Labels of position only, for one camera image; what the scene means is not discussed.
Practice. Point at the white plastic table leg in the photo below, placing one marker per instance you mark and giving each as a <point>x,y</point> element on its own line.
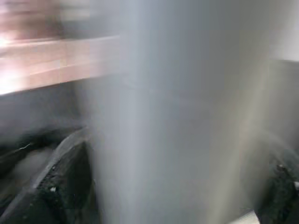
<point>175,105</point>

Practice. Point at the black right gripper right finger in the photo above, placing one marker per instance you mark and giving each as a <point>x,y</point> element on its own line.
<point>280,186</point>

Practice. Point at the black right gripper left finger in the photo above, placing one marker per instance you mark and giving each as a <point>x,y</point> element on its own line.
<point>60,191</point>

